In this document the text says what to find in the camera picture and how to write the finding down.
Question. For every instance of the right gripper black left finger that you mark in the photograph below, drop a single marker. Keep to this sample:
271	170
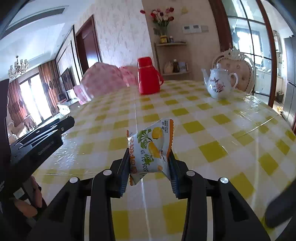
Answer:
82	208

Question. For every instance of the dark red wooden door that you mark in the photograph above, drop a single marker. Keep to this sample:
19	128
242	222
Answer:
87	45

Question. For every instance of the red thermos jug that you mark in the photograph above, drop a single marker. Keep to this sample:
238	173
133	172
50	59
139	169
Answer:
149	79

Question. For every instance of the wall mounted television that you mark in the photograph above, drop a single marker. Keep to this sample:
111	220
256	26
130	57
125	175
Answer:
67	82

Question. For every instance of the person's hand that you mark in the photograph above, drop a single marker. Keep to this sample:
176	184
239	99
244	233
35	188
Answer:
26	209

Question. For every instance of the white ornate dining chair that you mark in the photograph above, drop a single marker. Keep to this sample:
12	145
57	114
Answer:
237	62

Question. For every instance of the yellow lemon candy packet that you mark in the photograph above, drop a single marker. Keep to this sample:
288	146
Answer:
149	150

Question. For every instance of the grey refrigerator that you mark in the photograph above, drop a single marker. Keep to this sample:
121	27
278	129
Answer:
289	104

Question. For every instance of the glass sliding door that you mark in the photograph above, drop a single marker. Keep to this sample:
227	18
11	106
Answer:
257	29

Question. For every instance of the crystal chandelier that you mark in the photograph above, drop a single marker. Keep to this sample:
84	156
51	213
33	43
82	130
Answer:
19	68

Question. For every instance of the brown window curtains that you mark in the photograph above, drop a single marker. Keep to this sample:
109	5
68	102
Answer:
35	95

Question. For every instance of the red flower bouquet vase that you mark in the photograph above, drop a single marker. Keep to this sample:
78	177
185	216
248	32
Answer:
162	19

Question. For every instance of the wall switch panel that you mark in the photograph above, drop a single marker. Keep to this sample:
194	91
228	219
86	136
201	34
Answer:
195	29

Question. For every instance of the white tv cabinet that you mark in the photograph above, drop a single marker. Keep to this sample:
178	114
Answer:
68	106

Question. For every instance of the white floral teapot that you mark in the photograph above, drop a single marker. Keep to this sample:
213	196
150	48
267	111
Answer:
219	83

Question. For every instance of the yellow checkered tablecloth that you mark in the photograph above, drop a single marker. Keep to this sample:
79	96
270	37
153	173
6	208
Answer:
240	138

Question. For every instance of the pink checkered covered chair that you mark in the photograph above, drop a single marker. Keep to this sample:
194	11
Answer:
102	78

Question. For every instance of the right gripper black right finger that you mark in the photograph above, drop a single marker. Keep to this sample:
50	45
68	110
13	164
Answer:
233	218

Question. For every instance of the corner wall shelf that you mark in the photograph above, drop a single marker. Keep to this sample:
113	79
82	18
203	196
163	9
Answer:
173	60

